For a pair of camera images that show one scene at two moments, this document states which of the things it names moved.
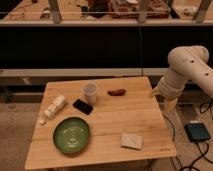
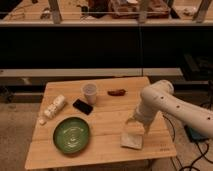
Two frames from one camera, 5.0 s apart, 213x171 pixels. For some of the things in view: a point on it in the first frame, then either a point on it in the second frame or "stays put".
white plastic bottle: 58,103 stays put
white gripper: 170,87 → 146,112
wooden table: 98,121 stays put
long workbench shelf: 109,13 stays put
